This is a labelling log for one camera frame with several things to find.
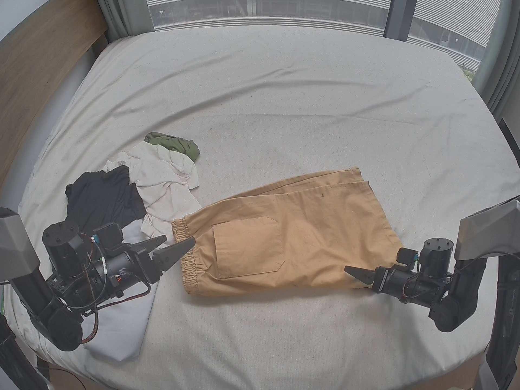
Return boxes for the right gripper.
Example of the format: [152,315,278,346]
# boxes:
[344,265,422,298]

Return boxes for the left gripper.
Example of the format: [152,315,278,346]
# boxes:
[102,235,197,296]

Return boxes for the tan shorts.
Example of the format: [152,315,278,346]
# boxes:
[171,167,405,298]

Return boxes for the white garment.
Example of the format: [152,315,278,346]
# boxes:
[102,141,203,237]

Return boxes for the black garment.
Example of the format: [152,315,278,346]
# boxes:
[65,166,147,235]

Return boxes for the pale grey garment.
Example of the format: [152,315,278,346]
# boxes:
[80,222,168,363]

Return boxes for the olive green garment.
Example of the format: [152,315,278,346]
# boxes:
[144,132,201,163]

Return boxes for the grey-green curtain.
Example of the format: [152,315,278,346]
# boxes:
[86,0,158,43]
[470,4,520,122]

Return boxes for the window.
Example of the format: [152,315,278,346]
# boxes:
[138,0,502,76]

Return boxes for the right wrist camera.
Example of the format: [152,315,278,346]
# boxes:
[396,248,420,268]

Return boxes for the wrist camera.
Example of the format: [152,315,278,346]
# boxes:
[396,248,420,268]
[93,223,125,256]

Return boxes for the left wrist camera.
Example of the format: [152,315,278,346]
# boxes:
[93,223,125,256]

